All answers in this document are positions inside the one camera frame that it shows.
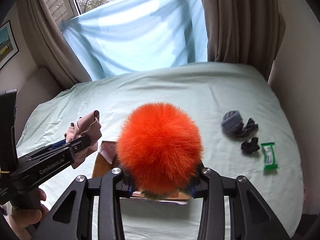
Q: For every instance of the framed wall picture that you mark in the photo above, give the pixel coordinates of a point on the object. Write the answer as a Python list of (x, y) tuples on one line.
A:
[(8, 46)]

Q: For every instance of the black sock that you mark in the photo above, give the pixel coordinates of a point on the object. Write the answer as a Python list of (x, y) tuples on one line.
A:
[(249, 147)]

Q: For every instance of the black patterned cloth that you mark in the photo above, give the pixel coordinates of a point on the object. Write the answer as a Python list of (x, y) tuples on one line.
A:
[(245, 131)]

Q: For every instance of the orange fluffy pompom toy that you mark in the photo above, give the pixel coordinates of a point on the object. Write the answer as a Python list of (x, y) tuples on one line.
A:
[(160, 147)]

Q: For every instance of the light blue hanging sheet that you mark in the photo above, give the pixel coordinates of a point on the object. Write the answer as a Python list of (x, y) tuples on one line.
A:
[(127, 36)]

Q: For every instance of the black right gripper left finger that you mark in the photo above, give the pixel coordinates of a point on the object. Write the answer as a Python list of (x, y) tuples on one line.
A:
[(127, 186)]

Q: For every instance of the brown curtain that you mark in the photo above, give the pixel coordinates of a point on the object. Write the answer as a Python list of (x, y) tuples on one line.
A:
[(47, 45), (244, 31)]

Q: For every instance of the brown curtain left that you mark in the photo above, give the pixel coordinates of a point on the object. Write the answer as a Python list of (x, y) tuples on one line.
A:
[(47, 45)]

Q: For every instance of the green white tissue pack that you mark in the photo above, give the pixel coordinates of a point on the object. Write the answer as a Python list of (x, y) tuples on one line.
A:
[(270, 162)]

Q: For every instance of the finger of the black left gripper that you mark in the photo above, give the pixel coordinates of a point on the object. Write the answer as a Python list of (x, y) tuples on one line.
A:
[(74, 146)]

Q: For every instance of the pink cloth piece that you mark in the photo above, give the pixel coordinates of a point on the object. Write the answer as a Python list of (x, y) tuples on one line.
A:
[(86, 125)]

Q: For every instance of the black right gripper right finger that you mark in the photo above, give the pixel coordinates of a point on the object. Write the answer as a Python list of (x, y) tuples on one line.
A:
[(196, 187)]

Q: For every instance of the person left hand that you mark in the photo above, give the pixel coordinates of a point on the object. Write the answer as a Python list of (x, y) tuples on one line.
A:
[(19, 220)]

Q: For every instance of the grey blue fuzzy sock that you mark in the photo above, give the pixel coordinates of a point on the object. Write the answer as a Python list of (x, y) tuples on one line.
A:
[(232, 123)]

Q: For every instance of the brown curtain right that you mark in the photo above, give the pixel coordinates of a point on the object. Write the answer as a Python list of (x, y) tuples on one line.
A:
[(244, 31)]

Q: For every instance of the cardboard box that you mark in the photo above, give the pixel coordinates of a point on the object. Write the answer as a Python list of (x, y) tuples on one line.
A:
[(107, 159)]

